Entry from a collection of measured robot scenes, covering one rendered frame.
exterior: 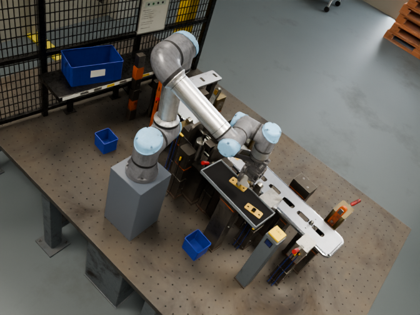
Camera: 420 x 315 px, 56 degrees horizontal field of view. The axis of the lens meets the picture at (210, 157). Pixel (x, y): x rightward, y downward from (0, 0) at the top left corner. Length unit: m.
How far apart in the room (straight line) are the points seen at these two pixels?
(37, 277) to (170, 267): 1.02
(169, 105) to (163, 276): 0.85
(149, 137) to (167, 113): 0.13
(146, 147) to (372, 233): 1.64
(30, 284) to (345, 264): 1.90
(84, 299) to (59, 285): 0.18
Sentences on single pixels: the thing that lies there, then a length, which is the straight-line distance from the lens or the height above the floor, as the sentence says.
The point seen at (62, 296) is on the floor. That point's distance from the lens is 2.71.
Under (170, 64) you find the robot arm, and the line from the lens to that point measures 1.41.
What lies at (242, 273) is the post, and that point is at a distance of 2.04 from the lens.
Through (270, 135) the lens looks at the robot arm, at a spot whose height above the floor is 1.58.
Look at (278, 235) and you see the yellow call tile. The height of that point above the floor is 1.16.
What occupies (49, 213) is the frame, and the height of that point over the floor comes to 0.43.
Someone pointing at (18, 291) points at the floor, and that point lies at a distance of 2.75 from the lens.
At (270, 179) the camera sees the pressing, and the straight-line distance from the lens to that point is 2.17.
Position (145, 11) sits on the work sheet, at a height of 1.30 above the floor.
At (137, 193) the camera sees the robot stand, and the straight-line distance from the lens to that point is 1.76.
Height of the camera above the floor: 2.50
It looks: 45 degrees down
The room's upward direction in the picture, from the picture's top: 22 degrees clockwise
